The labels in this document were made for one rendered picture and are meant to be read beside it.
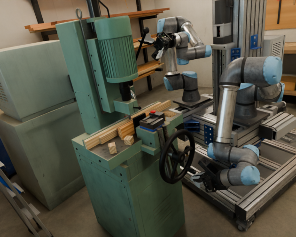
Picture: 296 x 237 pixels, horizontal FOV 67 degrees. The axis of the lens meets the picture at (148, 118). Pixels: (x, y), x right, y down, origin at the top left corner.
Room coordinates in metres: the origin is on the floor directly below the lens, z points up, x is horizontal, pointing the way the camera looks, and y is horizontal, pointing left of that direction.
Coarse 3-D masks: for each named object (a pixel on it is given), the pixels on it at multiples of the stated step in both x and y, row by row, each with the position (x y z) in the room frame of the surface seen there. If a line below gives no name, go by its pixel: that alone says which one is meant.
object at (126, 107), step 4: (116, 100) 1.24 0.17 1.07; (120, 100) 1.23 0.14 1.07; (132, 100) 1.20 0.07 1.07; (136, 100) 1.20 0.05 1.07; (116, 104) 1.24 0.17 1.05; (120, 104) 1.21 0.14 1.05; (124, 104) 1.18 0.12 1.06; (128, 104) 1.16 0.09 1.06; (132, 104) 1.18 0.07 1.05; (136, 104) 1.19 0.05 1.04; (116, 108) 1.24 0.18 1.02; (120, 108) 1.21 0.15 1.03; (124, 108) 1.19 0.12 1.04; (128, 108) 1.16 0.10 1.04; (132, 108) 1.17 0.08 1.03; (124, 112) 1.19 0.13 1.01; (128, 112) 1.16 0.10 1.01; (132, 112) 1.17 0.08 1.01
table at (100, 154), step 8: (176, 112) 1.32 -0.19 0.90; (168, 120) 1.22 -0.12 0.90; (176, 120) 1.25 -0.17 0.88; (136, 136) 1.08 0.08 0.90; (104, 144) 1.05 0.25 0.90; (120, 144) 1.02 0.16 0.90; (136, 144) 1.01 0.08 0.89; (144, 144) 1.03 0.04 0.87; (88, 152) 1.02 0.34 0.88; (96, 152) 0.98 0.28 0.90; (104, 152) 0.96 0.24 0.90; (120, 152) 0.94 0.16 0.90; (128, 152) 0.97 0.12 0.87; (136, 152) 1.01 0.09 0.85; (152, 152) 0.96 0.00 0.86; (96, 160) 0.97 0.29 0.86; (104, 160) 0.91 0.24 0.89; (112, 160) 0.90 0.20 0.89; (120, 160) 0.93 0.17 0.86; (112, 168) 0.90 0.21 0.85
